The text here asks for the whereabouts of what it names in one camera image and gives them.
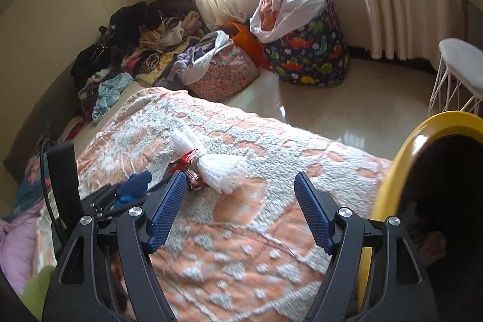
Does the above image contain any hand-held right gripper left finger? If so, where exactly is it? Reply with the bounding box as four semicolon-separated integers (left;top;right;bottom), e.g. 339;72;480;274
41;170;188;322

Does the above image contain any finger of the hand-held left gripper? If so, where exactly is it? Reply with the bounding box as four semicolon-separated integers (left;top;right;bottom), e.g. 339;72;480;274
91;185;127;218

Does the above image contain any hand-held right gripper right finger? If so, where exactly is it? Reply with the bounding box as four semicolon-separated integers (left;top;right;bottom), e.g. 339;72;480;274
294;171;440;322

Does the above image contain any white foam fruit net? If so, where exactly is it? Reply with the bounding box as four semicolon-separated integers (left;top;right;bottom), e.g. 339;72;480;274
168;128;250;194

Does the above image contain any yellow trash bin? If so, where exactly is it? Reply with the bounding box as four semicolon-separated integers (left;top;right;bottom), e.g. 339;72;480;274
355;111;483;322

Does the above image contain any blue floral cloth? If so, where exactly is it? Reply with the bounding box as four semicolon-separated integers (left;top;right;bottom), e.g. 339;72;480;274
15;152;51;209

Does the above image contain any purple snack wrapper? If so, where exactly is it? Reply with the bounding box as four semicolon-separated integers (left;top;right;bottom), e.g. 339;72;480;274
187;169;206;192

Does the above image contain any red purple foil wrapper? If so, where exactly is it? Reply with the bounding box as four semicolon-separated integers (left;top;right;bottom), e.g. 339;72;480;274
168;148;199;174

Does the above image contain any beige bed sheet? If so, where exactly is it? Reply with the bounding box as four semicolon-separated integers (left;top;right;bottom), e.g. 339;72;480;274
56;84;140;157

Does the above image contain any orange white fleece blanket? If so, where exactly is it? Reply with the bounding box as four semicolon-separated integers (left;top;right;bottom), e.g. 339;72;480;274
32;86;393;322

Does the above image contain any lilac quilt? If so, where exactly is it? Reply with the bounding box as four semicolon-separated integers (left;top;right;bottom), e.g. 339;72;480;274
0;211;44;292

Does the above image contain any light blue cloth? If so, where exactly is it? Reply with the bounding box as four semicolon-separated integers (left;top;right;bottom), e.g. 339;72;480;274
91;75;134;123

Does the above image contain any green cloth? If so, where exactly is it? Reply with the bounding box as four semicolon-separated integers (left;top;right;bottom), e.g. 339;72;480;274
21;265;57;319

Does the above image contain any purple cloth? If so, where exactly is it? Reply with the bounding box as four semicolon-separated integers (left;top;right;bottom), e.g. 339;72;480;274
171;46;200;81

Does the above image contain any pink floral bag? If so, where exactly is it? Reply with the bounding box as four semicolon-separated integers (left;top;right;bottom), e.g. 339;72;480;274
187;43;261;98

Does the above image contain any dinosaur print laundry basket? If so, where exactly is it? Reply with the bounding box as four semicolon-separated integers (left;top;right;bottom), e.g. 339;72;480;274
262;0;351;87

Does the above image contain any pile of clothes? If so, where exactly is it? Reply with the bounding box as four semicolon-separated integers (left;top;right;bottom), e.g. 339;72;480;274
71;0;212;119

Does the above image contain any orange plastic basin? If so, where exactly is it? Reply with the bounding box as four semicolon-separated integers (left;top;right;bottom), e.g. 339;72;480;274
222;22;265;68

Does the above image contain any large white plastic bag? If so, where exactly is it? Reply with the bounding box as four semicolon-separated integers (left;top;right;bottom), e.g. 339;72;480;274
249;0;327;43

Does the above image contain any black cable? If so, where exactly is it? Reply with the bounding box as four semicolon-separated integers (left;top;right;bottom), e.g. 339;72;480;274
40;138;57;232

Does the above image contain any white wire stool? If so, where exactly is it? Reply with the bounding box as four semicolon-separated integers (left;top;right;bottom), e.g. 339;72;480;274
428;38;483;119

